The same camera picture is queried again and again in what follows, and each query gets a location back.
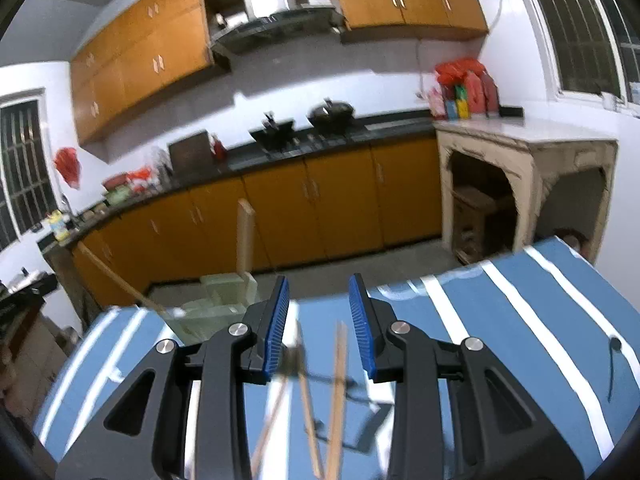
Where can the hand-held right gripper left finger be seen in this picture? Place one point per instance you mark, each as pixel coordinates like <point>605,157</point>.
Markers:
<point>276,330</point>

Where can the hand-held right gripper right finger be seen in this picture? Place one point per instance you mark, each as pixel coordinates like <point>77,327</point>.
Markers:
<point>361,330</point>

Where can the green perforated utensil holder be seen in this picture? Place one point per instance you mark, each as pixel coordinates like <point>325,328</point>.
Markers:
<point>220,305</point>

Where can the bamboo chopstick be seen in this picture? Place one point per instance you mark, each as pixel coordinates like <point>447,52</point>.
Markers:
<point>311,430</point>
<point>338,410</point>
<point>265,440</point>

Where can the wooden spatula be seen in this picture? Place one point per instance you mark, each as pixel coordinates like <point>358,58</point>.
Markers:
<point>246,235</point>

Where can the orange lower kitchen cabinets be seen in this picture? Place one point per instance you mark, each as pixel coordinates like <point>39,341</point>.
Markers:
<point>340,195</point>

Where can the blue white-striped tablecloth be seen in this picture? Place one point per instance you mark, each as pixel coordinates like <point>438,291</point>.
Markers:
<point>500,335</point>

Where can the cardboard box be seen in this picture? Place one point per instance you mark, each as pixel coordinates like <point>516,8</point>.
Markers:
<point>480,210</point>

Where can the red bottle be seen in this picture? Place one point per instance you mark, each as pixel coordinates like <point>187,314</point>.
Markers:
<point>218,149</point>

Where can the open black wok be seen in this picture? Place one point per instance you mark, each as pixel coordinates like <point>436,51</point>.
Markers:
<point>272,135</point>

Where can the brown cutting board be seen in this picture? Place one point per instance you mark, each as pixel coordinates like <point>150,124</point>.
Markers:
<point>189,152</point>

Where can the black kitchen countertop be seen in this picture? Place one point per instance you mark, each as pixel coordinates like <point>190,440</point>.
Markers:
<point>390,125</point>

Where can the pile of food containers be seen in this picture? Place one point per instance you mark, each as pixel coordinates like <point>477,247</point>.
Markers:
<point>130,182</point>

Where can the black wok with lid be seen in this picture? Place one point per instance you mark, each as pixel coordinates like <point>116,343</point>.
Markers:
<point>331,115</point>

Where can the white stone side table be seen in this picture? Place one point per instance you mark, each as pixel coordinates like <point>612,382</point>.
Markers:
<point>500,140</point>

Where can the yellow label bottle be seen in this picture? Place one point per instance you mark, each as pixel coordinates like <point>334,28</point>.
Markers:
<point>60,227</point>

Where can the small black box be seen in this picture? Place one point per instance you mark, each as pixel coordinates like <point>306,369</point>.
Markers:
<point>511,111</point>

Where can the hanging red plastic bag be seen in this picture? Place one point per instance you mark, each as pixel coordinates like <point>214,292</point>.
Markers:
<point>67,165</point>

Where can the pile of red packets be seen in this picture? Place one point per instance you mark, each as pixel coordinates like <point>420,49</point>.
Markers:
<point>465,80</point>

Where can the steel range hood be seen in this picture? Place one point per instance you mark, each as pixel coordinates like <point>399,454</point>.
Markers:
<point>270,30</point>

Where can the barred window small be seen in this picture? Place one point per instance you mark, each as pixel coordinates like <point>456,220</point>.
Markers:
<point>22,160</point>

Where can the barred window large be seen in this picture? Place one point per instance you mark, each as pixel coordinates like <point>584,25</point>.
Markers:
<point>575,25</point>

